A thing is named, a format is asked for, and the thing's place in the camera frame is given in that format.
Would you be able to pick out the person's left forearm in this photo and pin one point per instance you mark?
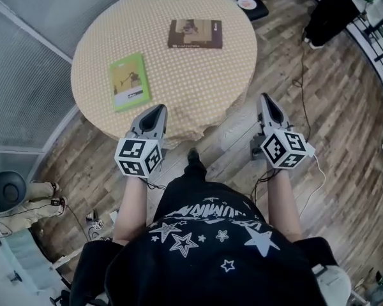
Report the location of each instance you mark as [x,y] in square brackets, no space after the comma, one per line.
[131,209]

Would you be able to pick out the brown cover book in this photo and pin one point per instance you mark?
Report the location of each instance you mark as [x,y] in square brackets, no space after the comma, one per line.
[194,33]

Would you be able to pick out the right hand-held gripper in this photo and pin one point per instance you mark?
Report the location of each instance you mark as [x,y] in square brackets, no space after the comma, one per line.
[284,148]

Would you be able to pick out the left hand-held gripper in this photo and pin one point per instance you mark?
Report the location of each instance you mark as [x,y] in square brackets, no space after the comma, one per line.
[137,156]

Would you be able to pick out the grey hip pouch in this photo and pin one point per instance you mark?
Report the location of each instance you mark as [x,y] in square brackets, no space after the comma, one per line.
[333,282]

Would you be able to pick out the black office chair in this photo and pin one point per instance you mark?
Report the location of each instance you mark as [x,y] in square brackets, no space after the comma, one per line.
[252,11]

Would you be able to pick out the person's right forearm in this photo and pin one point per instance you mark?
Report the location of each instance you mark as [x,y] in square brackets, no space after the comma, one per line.
[284,202]

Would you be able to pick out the small grey white device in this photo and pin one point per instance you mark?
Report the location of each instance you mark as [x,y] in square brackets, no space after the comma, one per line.
[95,225]

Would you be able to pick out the white power adapter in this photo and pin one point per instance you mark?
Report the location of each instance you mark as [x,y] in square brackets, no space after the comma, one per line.
[311,150]

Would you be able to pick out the green cover book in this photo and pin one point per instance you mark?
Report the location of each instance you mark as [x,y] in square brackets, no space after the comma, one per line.
[129,81]

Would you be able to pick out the round white orange disc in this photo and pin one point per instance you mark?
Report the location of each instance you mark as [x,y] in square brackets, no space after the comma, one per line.
[247,2]

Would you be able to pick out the person's black shoe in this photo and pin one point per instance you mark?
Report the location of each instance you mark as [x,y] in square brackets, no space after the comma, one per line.
[194,156]

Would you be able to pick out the yellow checked tablecloth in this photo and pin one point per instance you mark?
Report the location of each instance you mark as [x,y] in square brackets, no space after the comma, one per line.
[194,75]

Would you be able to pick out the person's black star shirt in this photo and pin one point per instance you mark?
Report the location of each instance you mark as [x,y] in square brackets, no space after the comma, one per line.
[194,282]

